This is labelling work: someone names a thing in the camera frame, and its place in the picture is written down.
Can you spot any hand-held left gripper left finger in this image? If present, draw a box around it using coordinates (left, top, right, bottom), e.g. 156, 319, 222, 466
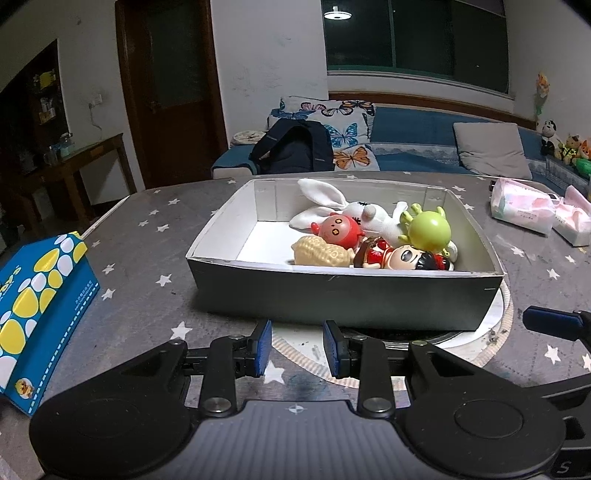
124, 320, 274, 418

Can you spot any brown wooden door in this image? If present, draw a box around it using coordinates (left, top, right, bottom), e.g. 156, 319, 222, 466
115, 0, 229, 190

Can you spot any blue spotted tissue box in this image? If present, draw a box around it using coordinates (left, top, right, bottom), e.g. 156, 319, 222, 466
0, 232, 101, 417

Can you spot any beige peanut toy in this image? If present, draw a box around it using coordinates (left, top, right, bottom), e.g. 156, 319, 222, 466
291, 235, 355, 267

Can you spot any dark wooden shelf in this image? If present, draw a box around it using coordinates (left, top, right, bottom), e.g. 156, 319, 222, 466
0, 39, 70, 241

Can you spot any butterfly print pillow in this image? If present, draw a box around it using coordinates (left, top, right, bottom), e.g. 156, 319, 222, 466
267, 96, 380, 171

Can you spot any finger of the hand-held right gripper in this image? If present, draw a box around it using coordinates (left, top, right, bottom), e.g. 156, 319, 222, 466
475, 369, 591, 412
523, 305, 591, 343

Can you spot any wooden side table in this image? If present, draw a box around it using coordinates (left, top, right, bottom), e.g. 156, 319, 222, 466
25, 134, 139, 232

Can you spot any cream patterned cushion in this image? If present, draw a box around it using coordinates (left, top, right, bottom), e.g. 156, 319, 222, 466
231, 130, 267, 148

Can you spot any pink tissue pack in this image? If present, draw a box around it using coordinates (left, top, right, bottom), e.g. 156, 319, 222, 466
551, 185, 591, 247
489, 178, 557, 235

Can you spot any grey cardboard box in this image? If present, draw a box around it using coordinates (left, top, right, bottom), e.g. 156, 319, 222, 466
185, 178, 506, 332

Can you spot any dark window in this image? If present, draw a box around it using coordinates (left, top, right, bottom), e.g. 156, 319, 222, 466
323, 0, 517, 97

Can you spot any flower wall decoration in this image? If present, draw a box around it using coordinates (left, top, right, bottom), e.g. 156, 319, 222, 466
536, 71, 551, 119

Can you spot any white rabbit plush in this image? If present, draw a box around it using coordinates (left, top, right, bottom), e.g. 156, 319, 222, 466
290, 179, 416, 247

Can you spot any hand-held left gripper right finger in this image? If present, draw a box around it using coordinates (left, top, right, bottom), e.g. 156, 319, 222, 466
322, 320, 477, 418

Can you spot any panda plush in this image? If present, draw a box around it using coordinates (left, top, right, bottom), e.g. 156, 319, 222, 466
540, 120, 562, 157

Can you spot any red round toy figure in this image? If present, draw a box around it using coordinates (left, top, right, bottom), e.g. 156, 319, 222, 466
310, 213, 365, 250

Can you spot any grey pillow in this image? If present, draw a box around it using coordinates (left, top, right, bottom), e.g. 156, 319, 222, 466
452, 122, 534, 181

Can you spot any dark blue backpack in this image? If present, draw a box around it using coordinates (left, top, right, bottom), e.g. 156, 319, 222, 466
249, 119, 334, 175

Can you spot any green round toy figure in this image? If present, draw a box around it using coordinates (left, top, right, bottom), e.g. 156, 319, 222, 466
394, 203, 459, 259

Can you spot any yellow plush toy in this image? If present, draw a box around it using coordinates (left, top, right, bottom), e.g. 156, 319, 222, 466
556, 134, 581, 165

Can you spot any grey star tablecloth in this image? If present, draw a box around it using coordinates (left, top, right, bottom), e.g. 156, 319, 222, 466
0, 171, 591, 416

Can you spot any red-dressed doll figure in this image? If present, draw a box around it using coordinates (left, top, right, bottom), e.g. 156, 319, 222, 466
353, 236, 454, 272

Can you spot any round white mat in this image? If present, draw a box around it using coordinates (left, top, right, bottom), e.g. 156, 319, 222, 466
270, 277, 514, 382

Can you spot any blue sofa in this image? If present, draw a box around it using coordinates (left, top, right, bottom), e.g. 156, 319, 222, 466
211, 106, 591, 195

